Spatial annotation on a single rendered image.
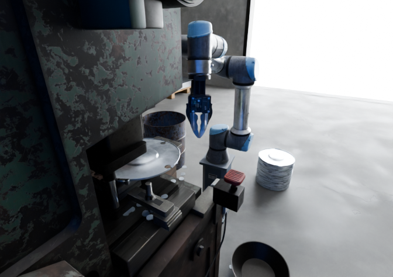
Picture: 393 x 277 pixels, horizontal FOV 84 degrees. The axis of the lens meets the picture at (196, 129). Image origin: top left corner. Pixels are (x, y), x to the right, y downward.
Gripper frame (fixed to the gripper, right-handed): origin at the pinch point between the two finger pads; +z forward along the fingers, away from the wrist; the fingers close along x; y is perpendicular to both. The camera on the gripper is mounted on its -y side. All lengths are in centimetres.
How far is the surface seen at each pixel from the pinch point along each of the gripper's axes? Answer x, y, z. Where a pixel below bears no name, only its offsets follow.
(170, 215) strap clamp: -8.1, 20.8, 17.8
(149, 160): -17.3, 2.3, 9.2
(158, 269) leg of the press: -11.2, 26.1, 30.4
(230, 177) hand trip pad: 10.2, 7.7, 12.8
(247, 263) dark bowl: 29, -28, 84
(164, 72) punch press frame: -8.8, 19.8, -20.4
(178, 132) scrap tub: -17, -113, 29
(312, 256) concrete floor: 68, -32, 83
